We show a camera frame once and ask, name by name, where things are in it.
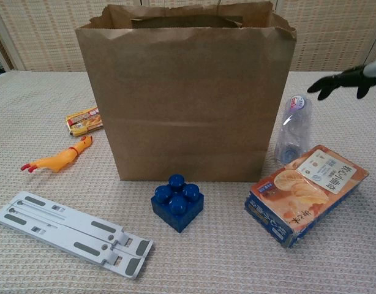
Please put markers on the orange cracker box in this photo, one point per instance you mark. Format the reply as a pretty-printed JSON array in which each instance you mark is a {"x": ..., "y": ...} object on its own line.
[{"x": 304, "y": 196}]

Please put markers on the beige woven tablecloth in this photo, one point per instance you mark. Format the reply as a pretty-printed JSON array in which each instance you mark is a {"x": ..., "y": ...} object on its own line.
[{"x": 221, "y": 260}]

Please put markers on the yellow curry sauce box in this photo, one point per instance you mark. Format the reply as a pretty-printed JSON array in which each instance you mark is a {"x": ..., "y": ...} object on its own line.
[{"x": 84, "y": 122}]

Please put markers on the brown paper bag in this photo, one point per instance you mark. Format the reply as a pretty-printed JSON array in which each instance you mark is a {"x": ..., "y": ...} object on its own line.
[{"x": 188, "y": 107}]

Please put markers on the white folding laptop stand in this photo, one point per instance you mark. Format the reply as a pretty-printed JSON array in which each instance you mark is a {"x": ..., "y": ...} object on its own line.
[{"x": 68, "y": 232}]

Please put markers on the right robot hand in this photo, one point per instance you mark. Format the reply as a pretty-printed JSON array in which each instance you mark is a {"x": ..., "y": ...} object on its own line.
[{"x": 353, "y": 78}]

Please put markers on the woven folding screen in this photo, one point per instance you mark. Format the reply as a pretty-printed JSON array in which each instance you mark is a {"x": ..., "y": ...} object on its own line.
[{"x": 38, "y": 33}]

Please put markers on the clear plastic water bottle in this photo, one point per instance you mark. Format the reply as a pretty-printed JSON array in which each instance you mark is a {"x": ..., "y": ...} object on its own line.
[{"x": 293, "y": 128}]

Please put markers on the blue building block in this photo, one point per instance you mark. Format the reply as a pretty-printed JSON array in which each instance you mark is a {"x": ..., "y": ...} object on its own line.
[{"x": 177, "y": 211}]

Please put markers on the yellow rubber chicken toy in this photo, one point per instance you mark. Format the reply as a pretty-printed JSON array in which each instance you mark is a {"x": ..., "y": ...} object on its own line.
[{"x": 57, "y": 160}]

